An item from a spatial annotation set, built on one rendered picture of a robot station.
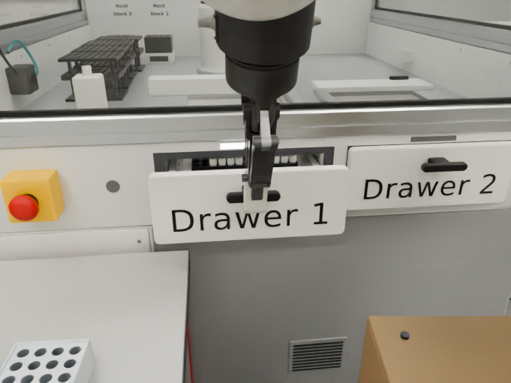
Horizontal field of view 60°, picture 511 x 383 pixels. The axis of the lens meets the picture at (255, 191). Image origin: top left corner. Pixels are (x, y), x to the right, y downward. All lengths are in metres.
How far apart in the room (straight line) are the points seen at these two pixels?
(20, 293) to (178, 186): 0.28
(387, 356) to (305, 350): 0.54
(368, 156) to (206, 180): 0.27
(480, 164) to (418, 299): 0.30
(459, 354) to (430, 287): 0.51
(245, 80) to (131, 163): 0.34
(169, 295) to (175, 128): 0.25
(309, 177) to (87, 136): 0.34
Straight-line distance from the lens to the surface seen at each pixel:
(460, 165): 0.77
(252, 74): 0.43
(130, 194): 0.75
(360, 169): 0.75
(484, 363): 0.46
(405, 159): 0.77
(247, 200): 0.58
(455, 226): 0.90
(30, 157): 0.76
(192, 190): 0.63
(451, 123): 0.80
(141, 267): 0.74
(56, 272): 0.77
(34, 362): 0.58
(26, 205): 0.71
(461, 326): 0.49
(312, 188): 0.65
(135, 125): 0.70
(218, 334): 0.91
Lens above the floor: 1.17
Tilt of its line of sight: 25 degrees down
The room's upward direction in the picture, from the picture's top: straight up
